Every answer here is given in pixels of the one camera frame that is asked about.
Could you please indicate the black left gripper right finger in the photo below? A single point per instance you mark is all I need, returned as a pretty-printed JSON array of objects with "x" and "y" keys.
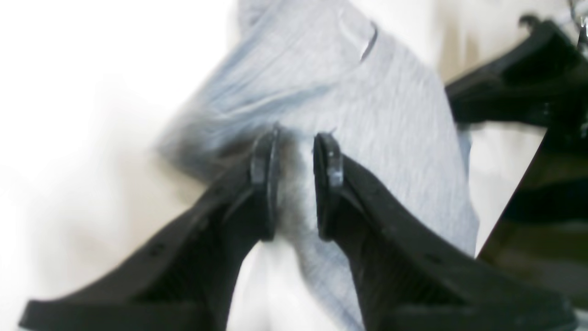
[{"x": 408, "y": 278}]

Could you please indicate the grey t-shirt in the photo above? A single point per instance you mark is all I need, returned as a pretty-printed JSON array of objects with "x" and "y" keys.
[{"x": 321, "y": 65}]

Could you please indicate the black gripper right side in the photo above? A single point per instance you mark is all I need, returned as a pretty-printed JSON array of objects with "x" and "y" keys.
[{"x": 541, "y": 237}]

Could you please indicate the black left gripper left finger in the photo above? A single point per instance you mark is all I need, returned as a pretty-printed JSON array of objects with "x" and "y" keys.
[{"x": 183, "y": 278}]

